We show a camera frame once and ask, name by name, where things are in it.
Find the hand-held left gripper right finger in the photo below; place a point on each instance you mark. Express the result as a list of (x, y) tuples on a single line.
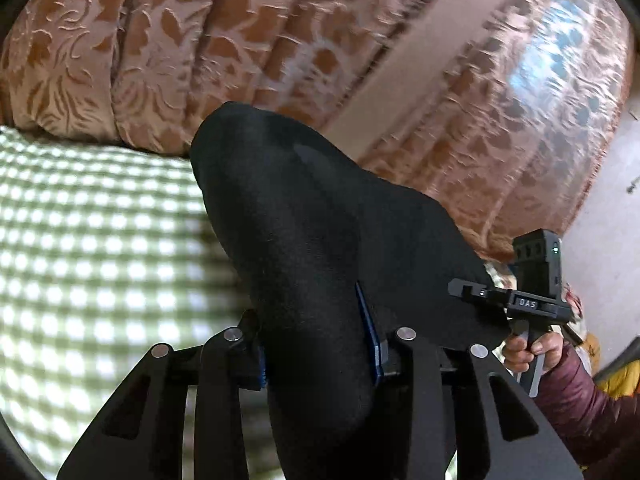
[(372, 345)]

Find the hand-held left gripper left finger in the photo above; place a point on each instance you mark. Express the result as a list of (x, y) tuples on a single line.
[(261, 372)]

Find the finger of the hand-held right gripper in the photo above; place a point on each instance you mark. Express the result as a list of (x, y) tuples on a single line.
[(465, 291)]

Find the black pants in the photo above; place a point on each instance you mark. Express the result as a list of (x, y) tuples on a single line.
[(310, 240)]

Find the person's right hand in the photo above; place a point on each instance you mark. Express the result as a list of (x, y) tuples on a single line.
[(547, 350)]

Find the yellow cloth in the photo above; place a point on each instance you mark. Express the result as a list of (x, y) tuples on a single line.
[(620, 382)]

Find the brown floral curtain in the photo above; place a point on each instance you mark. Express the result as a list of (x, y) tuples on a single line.
[(525, 125)]

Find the green white checked bedsheet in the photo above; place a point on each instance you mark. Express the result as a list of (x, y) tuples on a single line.
[(100, 260)]

